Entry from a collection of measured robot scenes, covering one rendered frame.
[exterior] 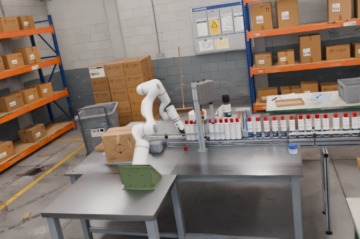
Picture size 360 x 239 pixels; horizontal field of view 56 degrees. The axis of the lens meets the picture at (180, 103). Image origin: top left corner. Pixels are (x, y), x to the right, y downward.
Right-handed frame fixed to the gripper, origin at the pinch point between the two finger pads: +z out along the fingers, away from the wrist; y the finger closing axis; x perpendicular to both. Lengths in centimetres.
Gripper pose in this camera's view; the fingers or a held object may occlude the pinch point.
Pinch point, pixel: (183, 134)
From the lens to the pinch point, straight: 344.6
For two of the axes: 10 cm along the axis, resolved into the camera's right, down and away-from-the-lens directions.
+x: -8.4, 3.8, 3.8
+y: 2.8, -2.8, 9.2
